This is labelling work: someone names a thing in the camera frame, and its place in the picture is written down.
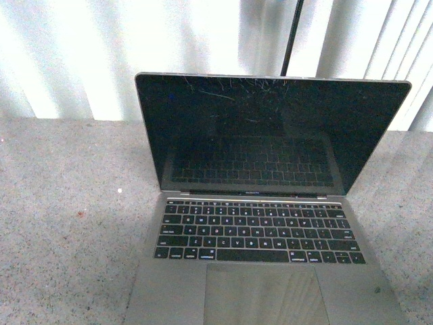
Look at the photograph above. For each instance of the white pleated curtain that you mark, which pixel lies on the white pleated curtain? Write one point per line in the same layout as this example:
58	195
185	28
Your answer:
78	59

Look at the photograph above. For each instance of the grey laptop computer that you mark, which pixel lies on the grey laptop computer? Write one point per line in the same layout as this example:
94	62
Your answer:
252	225

